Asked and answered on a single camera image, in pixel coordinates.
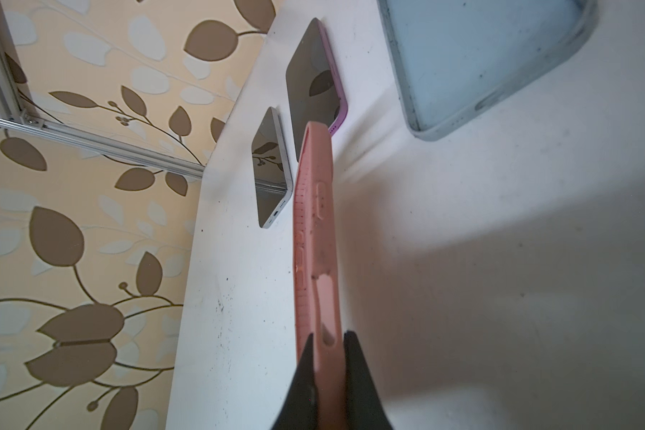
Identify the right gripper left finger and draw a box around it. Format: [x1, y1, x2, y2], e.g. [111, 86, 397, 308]
[272, 333, 318, 430]

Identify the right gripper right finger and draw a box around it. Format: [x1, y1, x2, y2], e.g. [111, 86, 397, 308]
[344, 331, 392, 430]

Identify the purple phone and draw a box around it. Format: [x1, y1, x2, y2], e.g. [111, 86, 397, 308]
[286, 18, 349, 159]

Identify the light blue phone case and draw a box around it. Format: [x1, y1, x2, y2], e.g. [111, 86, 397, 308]
[377, 0, 598, 142]

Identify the pink phone case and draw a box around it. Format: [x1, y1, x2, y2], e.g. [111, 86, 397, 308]
[293, 121, 349, 429]

